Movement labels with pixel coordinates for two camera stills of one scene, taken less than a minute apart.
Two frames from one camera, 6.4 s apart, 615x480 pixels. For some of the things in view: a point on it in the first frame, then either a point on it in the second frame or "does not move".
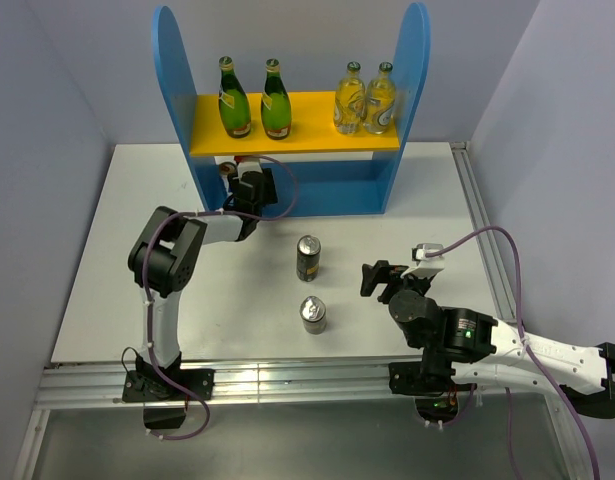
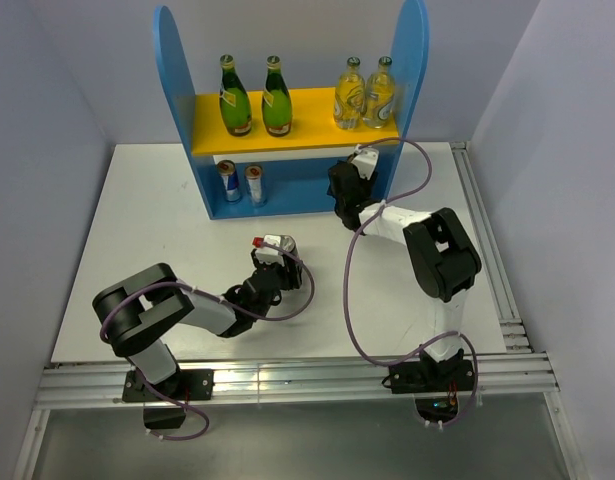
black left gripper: (269, 194) to (292, 277)
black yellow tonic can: (313, 312) to (287, 242)
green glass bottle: (233, 104) does not move
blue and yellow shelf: (321, 172) does not move
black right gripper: (382, 272) to (369, 185)
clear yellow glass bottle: (380, 101) does not move
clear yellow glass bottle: (350, 101) does not move
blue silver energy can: (225, 170) does not move
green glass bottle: (276, 113) does not move
